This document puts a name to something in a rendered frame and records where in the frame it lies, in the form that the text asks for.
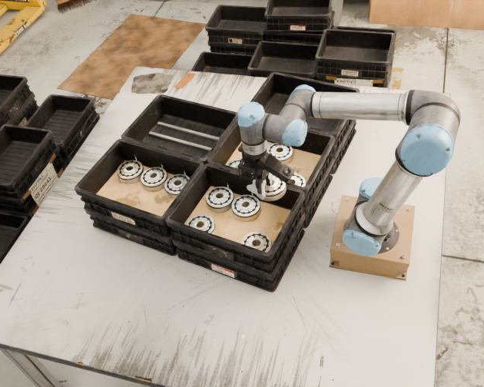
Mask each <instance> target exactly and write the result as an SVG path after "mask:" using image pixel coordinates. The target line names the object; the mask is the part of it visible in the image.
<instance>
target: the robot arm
mask: <svg viewBox="0 0 484 387"><path fill-rule="evenodd" d="M308 117H314V118H332V119H350V120H368V121H402V122H403V123H404V124H405V125H406V126H409V127H408V130H407V132H406V133H405V135H404V136H403V139H402V140H401V141H400V143H399V144H398V146H397V147H396V149H395V158H396V160H395V161H394V163H393V165H392V166H391V168H390V169H389V170H388V172H387V173H386V175H385V177H384V178H378V177H372V178H370V179H366V180H364V181H363V182H362V183H361V185H360V188H359V195H358V198H357V201H356V204H355V206H354V208H353V212H352V214H351V216H350V219H349V222H348V224H347V226H346V229H345V231H344V232H343V243H344V245H345V246H346V247H347V248H348V249H349V250H351V251H352V252H354V253H356V254H359V255H361V256H374V255H376V254H378V252H379V250H380V249H381V248H382V247H385V246H387V245H388V244H389V243H390V242H391V241H392V239H393V234H394V227H393V218H394V217H395V215H396V214H397V212H398V211H399V209H400V208H401V207H402V205H404V203H405V202H406V200H407V199H408V198H409V196H410V195H411V194H412V192H413V191H414V190H415V189H416V187H417V186H418V185H419V183H420V182H421V180H422V179H423V178H424V177H430V176H432V175H434V174H437V173H439V172H440V171H441V170H443V169H444V168H445V167H446V166H447V164H448V163H449V161H450V160H451V158H452V156H453V151H454V144H455V141H456V136H457V133H458V129H459V125H460V120H461V117H460V112H459V108H458V107H457V105H456V104H455V102H454V101H453V100H451V99H450V98H448V97H447V96H445V95H444V94H440V93H437V92H435V91H425V90H408V91H407V92H406V93H405V94H403V93H354V92H316V91H315V90H314V89H313V88H312V87H310V86H308V85H305V84H303V85H300V86H298V87H296V88H295V90H294V91H293V92H292V93H291V94H290V96H289V99H288V101H287V102H286V104H285V105H284V107H283V109H282V111H281V112H280V113H279V115H274V114H267V113H264V108H263V107H262V105H260V104H258V103H256V102H249V103H246V104H243V105H242V106H241V107H240V108H239V110H238V124H239V127H240V135H241V140H242V143H241V145H240V146H239V147H238V151H239V152H241V153H242V158H241V160H240V163H239V164H238V170H239V175H240V177H243V178H245V179H248V180H251V179H254V180H253V184H251V185H247V189H248V190H249V191H251V192H252V193H254V194H256V195H258V197H259V198H260V199H261V200H263V199H264V198H265V196H266V195H265V182H264V180H265V181H266V183H267V185H268V186H271V184H272V179H273V175H274V176H275V177H277V178H278V179H280V180H282V181H283V182H284V183H287V182H288V181H289V180H290V179H291V177H292V176H293V173H294V169H292V168H291V167H289V166H287V165H286V164H285V163H283V162H282V161H280V160H278V159H277V158H275V157H274V156H273V155H271V154H269V153H268V152H267V141H273V142H276V143H280V144H285V145H287V146H289V145H291V146H296V147H299V146H301V145H302V144H303V142H304V141H305V137H306V135H307V123H306V121H305V120H306V119H307V118H308ZM242 160H243V161H242ZM241 162H242V163H241ZM240 169H241V173H242V174H240Z"/></svg>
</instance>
